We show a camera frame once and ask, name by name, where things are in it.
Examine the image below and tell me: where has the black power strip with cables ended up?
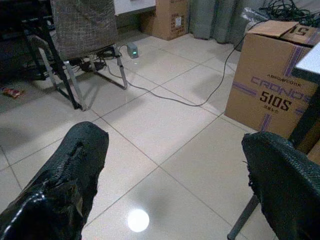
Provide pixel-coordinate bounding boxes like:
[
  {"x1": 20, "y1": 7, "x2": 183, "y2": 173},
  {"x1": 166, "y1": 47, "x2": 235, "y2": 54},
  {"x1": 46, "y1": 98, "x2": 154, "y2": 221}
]
[{"x1": 68, "y1": 49, "x2": 118, "y2": 73}]

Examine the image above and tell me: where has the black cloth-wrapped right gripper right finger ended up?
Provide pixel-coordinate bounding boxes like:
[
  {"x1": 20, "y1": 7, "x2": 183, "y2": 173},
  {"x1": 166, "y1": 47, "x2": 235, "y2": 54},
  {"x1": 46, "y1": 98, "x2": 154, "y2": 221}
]
[{"x1": 241, "y1": 131, "x2": 320, "y2": 240}]

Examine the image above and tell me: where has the tall plain cardboard box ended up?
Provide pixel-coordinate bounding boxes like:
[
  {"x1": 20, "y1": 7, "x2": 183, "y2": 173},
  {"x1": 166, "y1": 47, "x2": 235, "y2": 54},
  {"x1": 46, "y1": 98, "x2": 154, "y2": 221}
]
[{"x1": 139, "y1": 0, "x2": 189, "y2": 41}]

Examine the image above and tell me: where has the red snack wrapper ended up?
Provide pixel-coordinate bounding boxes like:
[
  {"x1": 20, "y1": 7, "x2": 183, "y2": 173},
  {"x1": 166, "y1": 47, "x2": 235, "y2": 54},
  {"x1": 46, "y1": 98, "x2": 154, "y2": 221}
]
[{"x1": 2, "y1": 88, "x2": 25, "y2": 99}]

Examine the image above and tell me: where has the bundle of dark cables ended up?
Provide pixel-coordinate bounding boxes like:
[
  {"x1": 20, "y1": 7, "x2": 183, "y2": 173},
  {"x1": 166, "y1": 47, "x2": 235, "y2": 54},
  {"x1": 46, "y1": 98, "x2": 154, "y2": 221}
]
[{"x1": 258, "y1": 0, "x2": 320, "y2": 26}]

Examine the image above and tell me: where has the large cardboard box purple print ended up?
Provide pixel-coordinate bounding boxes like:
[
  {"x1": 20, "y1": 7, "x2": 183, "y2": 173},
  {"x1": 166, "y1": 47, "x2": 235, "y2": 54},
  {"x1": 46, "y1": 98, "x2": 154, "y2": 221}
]
[{"x1": 224, "y1": 19, "x2": 320, "y2": 156}]

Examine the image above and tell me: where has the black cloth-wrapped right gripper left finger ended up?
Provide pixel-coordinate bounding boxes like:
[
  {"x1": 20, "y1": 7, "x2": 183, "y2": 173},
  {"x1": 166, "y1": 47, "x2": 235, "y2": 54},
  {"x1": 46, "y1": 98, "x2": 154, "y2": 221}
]
[{"x1": 0, "y1": 121, "x2": 110, "y2": 240}]

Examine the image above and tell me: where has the small grey device green light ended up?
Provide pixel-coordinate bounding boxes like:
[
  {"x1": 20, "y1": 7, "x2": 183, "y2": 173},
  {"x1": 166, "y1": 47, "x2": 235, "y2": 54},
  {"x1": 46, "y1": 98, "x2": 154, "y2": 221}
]
[{"x1": 126, "y1": 42, "x2": 139, "y2": 59}]

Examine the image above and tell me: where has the grey fabric chair with chrome legs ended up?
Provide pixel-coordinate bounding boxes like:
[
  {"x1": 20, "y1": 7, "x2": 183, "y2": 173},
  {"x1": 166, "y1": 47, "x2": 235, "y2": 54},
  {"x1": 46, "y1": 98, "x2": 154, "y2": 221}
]
[{"x1": 37, "y1": 0, "x2": 129, "y2": 111}]

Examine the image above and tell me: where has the grey cable on floor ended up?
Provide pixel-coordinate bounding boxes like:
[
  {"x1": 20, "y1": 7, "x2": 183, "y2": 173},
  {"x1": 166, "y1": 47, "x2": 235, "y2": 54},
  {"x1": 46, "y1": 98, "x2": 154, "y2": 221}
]
[{"x1": 106, "y1": 19, "x2": 273, "y2": 108}]

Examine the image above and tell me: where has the black desk frame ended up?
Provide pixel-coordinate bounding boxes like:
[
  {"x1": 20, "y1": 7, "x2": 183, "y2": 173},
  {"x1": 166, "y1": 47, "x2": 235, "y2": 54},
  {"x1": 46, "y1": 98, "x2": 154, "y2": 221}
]
[{"x1": 0, "y1": 0, "x2": 83, "y2": 111}]

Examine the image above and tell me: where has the grey-green curtain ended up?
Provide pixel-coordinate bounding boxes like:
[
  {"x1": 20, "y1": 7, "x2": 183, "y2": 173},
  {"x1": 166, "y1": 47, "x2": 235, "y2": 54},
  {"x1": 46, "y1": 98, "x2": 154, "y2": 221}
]
[{"x1": 187, "y1": 0, "x2": 262, "y2": 46}]

